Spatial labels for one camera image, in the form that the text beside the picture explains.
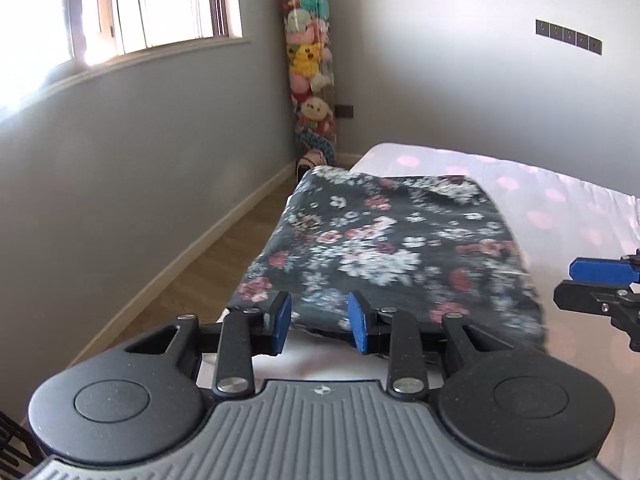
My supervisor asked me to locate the bed with pale sheet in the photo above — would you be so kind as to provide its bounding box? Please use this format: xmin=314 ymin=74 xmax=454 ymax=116
xmin=200 ymin=142 xmax=640 ymax=461

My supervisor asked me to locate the window with wooden frame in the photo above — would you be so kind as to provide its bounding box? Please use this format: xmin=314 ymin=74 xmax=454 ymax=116
xmin=0 ymin=0 xmax=244 ymax=111

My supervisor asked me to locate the black metal frame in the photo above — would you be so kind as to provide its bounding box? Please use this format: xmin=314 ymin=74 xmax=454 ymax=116
xmin=0 ymin=410 xmax=37 ymax=480

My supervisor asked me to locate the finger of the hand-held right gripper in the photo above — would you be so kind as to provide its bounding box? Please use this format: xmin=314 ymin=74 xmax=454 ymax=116
xmin=553 ymin=281 xmax=640 ymax=351
xmin=570 ymin=249 xmax=640 ymax=285

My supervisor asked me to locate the dark floral garment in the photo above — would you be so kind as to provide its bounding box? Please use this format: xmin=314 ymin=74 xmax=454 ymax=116
xmin=225 ymin=164 xmax=548 ymax=356

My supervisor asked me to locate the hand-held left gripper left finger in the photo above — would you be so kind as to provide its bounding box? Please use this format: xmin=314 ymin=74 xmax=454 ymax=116
xmin=124 ymin=291 xmax=293 ymax=401

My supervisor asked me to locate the grey wall switch panel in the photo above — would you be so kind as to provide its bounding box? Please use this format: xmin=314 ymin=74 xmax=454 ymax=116
xmin=535 ymin=19 xmax=603 ymax=56

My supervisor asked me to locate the hanging column of stuffed toys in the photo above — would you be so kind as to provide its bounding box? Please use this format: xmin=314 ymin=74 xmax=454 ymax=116
xmin=272 ymin=0 xmax=338 ymax=166

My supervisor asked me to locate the wooden baseboard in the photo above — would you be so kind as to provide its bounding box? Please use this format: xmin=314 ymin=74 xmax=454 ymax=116
xmin=70 ymin=152 xmax=371 ymax=367

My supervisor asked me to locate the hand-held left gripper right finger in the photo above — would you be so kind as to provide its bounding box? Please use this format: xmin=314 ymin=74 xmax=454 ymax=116
xmin=347 ymin=290 xmax=521 ymax=401

